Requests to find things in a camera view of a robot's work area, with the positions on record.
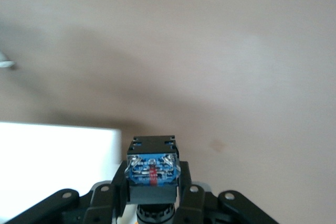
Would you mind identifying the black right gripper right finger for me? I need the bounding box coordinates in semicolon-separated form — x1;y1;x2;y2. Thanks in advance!
174;161;278;224

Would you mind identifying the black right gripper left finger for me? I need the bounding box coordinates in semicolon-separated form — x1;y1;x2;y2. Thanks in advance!
0;161;131;224

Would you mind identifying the yellow push button switch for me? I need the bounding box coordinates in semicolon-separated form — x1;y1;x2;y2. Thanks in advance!
125;135;182;224

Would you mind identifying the white plastic drawer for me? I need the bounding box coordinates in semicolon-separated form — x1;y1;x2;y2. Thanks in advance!
0;121;137;224

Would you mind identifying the white curved plastic strip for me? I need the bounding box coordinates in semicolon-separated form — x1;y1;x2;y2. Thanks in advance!
0;52;16;69

